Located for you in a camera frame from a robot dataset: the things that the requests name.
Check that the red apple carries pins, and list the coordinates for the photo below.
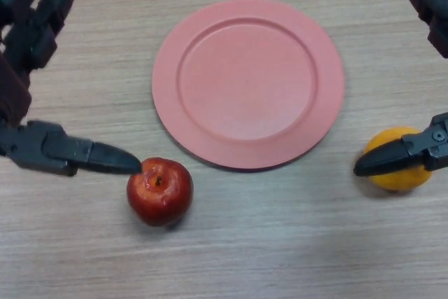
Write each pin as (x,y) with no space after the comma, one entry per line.
(157,201)

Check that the pink round plate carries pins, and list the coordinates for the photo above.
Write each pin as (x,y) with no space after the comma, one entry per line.
(245,85)

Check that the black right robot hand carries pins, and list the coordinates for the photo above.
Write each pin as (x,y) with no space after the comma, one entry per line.
(388,157)

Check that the orange round fruit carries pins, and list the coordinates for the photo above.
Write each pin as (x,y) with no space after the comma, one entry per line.
(385,138)

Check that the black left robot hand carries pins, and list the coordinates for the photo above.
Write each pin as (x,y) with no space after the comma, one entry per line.
(38,145)

